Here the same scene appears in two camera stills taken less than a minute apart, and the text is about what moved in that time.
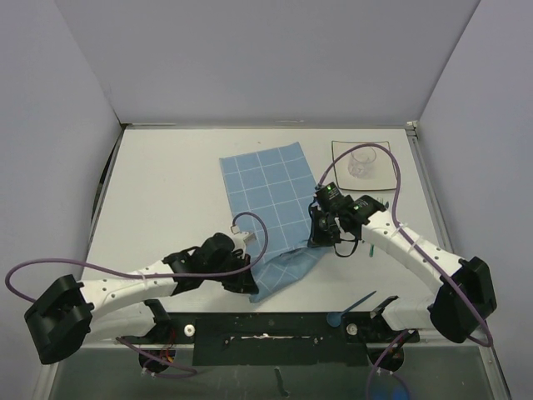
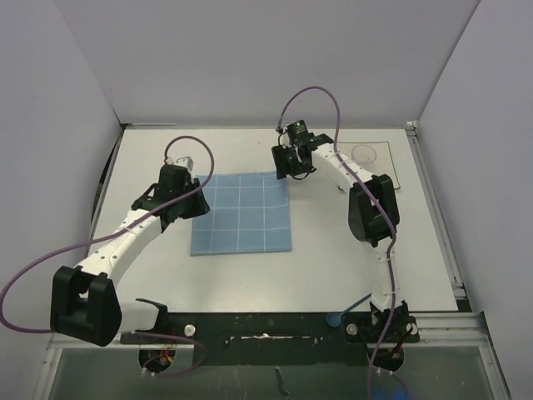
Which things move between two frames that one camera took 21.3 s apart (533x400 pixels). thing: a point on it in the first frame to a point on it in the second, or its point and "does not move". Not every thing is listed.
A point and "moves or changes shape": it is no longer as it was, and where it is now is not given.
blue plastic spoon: x=334 y=319 does not move
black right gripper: x=317 y=239 to x=283 y=169
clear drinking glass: x=362 y=162 does not move
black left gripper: x=243 y=282 to x=199 y=207
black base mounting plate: x=275 y=337 does not move
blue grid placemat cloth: x=275 y=183 moves or changes shape
